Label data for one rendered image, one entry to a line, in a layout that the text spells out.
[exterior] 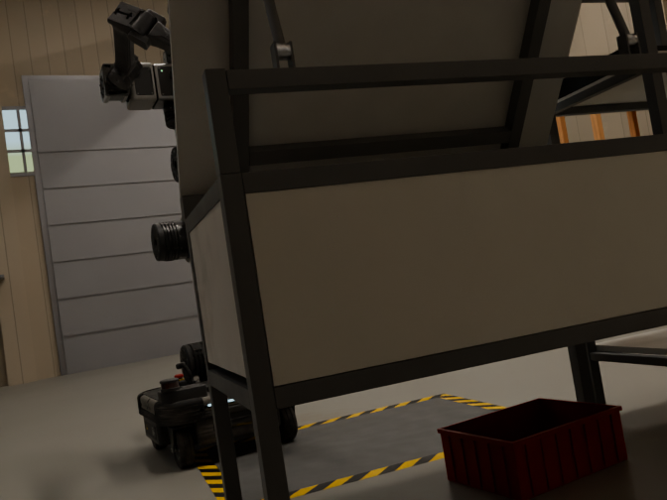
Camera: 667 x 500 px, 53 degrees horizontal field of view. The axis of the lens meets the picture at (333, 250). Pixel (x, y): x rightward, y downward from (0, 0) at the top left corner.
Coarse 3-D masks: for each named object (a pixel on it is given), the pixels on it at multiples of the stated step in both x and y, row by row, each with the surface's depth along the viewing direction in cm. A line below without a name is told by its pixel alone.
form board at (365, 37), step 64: (192, 0) 156; (256, 0) 161; (320, 0) 166; (384, 0) 172; (448, 0) 178; (512, 0) 185; (576, 0) 192; (192, 64) 163; (256, 64) 169; (320, 64) 175; (192, 128) 171; (256, 128) 178; (320, 128) 184; (384, 128) 191; (448, 128) 199; (192, 192) 180
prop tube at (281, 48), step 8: (264, 0) 133; (272, 0) 133; (272, 8) 132; (272, 16) 132; (272, 24) 131; (280, 24) 132; (272, 32) 131; (280, 32) 131; (280, 40) 130; (280, 48) 129; (288, 48) 129; (280, 56) 129; (288, 56) 130
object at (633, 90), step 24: (600, 0) 235; (624, 0) 239; (648, 0) 243; (648, 24) 180; (648, 48) 179; (576, 96) 208; (600, 96) 217; (624, 96) 223; (648, 96) 181; (648, 336) 219; (600, 360) 213; (624, 360) 203; (648, 360) 194; (600, 384) 218
